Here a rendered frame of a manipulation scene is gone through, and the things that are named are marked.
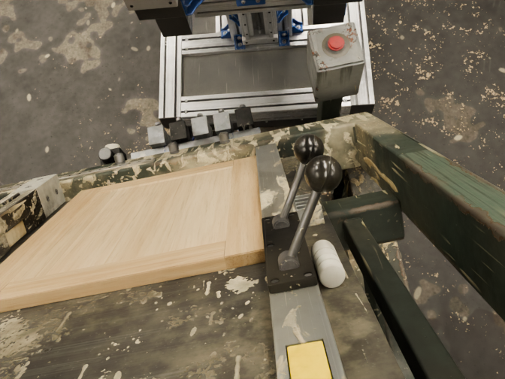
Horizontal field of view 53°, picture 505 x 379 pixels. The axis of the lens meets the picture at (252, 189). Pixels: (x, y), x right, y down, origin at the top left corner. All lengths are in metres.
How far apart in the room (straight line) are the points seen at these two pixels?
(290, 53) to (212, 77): 0.33
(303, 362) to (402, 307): 0.25
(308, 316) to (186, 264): 0.26
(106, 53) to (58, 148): 0.50
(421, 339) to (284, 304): 0.17
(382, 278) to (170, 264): 0.28
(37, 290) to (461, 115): 1.90
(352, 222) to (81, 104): 1.78
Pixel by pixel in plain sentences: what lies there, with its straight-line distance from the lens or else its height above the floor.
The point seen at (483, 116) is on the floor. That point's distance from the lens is 2.34.
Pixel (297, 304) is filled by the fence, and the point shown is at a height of 1.54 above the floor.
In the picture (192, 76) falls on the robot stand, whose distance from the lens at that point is 2.12.
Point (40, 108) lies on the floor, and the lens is 2.55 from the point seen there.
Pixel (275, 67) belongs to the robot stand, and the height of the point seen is 0.21.
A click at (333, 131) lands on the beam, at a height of 0.90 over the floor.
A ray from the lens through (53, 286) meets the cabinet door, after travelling 0.75.
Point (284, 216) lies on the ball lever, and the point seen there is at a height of 1.39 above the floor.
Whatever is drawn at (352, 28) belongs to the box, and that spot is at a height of 0.93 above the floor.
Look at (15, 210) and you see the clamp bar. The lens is 1.09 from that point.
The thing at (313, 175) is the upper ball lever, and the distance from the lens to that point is 0.49.
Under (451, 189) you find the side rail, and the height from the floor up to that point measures 1.38.
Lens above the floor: 2.02
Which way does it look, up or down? 73 degrees down
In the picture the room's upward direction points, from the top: 19 degrees counter-clockwise
